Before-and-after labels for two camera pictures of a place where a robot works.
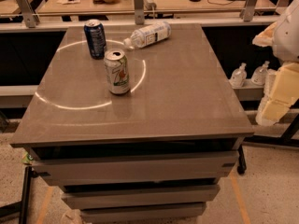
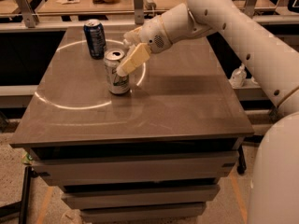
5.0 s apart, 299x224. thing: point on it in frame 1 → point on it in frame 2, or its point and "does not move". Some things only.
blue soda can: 95,38 does not move
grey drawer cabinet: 157,154 does not move
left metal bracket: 31,19 does not move
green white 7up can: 117,71 does not move
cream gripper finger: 265,37 → 133,37
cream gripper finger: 281,91 → 136,57
